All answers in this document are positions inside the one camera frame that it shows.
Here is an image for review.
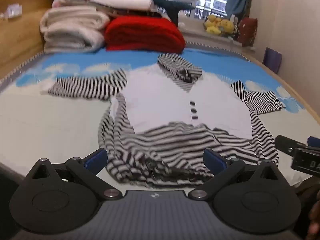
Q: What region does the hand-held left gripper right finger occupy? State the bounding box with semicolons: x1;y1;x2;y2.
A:
188;149;290;202

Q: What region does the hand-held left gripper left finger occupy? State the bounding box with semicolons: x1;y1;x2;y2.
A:
24;148;123;202

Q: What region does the black white striped small garment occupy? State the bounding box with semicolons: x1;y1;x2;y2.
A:
47;54;286;188

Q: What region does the person's right forearm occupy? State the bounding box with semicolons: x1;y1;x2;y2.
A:
296;176;320;240

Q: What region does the blue white patterned bed mat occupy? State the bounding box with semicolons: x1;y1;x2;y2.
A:
0;41;320;189

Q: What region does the purple bag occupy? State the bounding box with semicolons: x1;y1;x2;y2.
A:
262;47;282;74

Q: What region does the red plush toy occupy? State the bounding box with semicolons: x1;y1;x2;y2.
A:
237;17;258;47

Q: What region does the cream fuzzy folded blanket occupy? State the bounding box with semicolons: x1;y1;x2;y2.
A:
40;6;111;53

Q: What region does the yellow plush toy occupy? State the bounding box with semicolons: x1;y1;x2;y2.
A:
204;15;223;35
219;19;235;37

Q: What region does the red folded blanket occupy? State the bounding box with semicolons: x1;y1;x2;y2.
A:
104;16;186;53

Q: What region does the wooden bed headboard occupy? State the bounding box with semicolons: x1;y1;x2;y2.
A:
0;0;62;82

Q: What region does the white folded cloth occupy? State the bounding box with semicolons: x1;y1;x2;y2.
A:
93;0;153;12

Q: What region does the clear plastic item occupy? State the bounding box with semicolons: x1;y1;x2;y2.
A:
0;4;23;20

